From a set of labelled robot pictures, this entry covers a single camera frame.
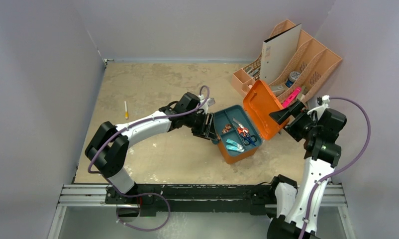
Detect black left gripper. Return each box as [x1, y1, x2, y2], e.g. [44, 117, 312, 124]
[184, 112, 217, 141]

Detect orange medicine kit box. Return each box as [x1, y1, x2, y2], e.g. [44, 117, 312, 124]
[213, 80, 289, 164]

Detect teal sachet strip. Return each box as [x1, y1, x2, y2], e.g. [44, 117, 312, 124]
[226, 138, 243, 149]
[226, 144, 245, 153]

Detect teal plastic tray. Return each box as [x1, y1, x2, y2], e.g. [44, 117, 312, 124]
[213, 105, 262, 158]

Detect orange handled scissors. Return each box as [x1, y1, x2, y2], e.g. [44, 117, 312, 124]
[237, 128, 250, 137]

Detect blue plastic tweezers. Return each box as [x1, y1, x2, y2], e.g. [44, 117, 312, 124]
[239, 131, 257, 146]

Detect black handled bandage scissors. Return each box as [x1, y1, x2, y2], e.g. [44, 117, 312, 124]
[232, 118, 248, 131]

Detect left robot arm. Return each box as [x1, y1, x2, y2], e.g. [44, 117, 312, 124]
[85, 92, 217, 204]

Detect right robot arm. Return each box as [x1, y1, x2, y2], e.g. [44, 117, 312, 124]
[267, 96, 347, 239]

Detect pink marker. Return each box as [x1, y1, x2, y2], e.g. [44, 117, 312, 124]
[282, 87, 302, 108]

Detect peach desk organizer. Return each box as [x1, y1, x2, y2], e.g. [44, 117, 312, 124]
[231, 20, 342, 104]

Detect white binder folder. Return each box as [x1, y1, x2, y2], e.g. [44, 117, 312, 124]
[260, 23, 302, 84]

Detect white yellow thermometer pen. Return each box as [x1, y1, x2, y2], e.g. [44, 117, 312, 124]
[124, 101, 129, 120]

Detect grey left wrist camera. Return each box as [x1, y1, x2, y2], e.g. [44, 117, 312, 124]
[206, 98, 215, 107]

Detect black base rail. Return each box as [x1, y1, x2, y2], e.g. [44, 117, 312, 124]
[105, 178, 282, 217]

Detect aluminium frame rail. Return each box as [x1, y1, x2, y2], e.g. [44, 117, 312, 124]
[48, 183, 355, 239]

